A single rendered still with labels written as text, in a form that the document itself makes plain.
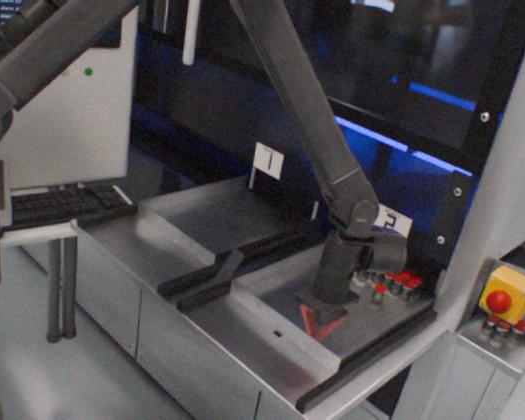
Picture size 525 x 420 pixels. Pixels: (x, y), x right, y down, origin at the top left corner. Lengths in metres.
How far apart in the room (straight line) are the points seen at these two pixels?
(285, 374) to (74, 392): 1.28
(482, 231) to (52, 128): 1.04
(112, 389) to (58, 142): 0.95
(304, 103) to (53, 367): 1.63
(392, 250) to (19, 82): 0.58
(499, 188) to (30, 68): 0.75
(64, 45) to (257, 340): 0.56
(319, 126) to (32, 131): 0.89
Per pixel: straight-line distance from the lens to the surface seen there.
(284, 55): 0.78
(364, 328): 1.09
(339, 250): 0.87
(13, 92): 0.75
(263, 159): 1.34
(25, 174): 1.57
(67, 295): 1.94
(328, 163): 0.83
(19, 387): 2.16
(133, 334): 2.05
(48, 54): 0.75
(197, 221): 1.31
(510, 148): 1.03
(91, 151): 1.60
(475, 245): 1.09
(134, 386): 2.14
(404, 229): 1.15
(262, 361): 0.96
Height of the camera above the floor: 1.51
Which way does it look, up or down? 27 degrees down
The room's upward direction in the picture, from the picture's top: 11 degrees clockwise
